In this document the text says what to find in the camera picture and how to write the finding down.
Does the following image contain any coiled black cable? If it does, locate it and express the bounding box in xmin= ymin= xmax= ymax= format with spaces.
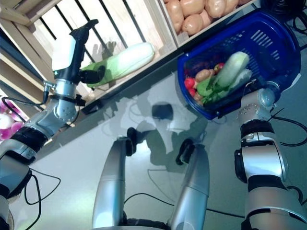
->
xmin=260 ymin=0 xmax=307 ymax=48

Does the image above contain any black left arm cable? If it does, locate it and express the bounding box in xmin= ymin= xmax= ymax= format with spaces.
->
xmin=25 ymin=167 xmax=62 ymax=207

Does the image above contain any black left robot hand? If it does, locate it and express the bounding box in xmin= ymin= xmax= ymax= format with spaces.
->
xmin=51 ymin=19 xmax=106 ymax=84

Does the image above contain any dark purple eggplant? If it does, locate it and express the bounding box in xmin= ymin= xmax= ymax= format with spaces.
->
xmin=187 ymin=61 xmax=214 ymax=71

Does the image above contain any blue plastic shopping basket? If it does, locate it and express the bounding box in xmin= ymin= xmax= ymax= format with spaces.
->
xmin=177 ymin=9 xmax=302 ymax=120

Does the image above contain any black robot waist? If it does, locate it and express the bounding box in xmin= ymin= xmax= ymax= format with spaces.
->
xmin=88 ymin=217 xmax=176 ymax=230

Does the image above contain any silver robot leg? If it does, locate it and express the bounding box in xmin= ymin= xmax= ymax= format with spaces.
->
xmin=92 ymin=127 xmax=137 ymax=230
xmin=170 ymin=138 xmax=210 ymax=230

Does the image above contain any silver right robot leg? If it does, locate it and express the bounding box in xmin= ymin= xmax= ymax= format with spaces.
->
xmin=170 ymin=138 xmax=210 ymax=230

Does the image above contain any wooden vegetable display shelf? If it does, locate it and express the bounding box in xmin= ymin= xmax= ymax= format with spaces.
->
xmin=0 ymin=0 xmax=180 ymax=135

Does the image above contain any silver left robot leg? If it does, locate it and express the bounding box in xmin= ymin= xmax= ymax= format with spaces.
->
xmin=92 ymin=127 xmax=137 ymax=230

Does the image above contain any large slatted wooden crate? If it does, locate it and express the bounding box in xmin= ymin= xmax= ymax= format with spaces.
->
xmin=0 ymin=0 xmax=179 ymax=101

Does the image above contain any wooden potato crate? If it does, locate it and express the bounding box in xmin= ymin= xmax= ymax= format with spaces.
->
xmin=157 ymin=0 xmax=259 ymax=48

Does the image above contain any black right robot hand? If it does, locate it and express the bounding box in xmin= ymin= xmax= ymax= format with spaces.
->
xmin=242 ymin=78 xmax=267 ymax=95

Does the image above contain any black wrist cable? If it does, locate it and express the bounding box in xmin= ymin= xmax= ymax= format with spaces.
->
xmin=1 ymin=81 xmax=57 ymax=107
xmin=271 ymin=115 xmax=307 ymax=147

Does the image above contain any purple white onion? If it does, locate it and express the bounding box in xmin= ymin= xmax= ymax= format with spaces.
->
xmin=0 ymin=128 xmax=14 ymax=141
xmin=11 ymin=121 xmax=24 ymax=134
xmin=0 ymin=99 xmax=22 ymax=115
xmin=0 ymin=114 xmax=14 ymax=130

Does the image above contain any green white napa cabbage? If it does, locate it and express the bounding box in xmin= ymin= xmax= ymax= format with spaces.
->
xmin=81 ymin=42 xmax=155 ymax=88
xmin=214 ymin=51 xmax=250 ymax=87
xmin=196 ymin=69 xmax=253 ymax=105

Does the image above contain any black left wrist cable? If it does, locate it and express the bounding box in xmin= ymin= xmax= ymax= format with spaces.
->
xmin=1 ymin=81 xmax=57 ymax=107

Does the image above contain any black floor cable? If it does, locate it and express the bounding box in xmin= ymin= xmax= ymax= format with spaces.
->
xmin=124 ymin=192 xmax=176 ymax=209

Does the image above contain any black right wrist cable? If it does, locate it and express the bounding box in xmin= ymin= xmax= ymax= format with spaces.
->
xmin=271 ymin=115 xmax=307 ymax=147

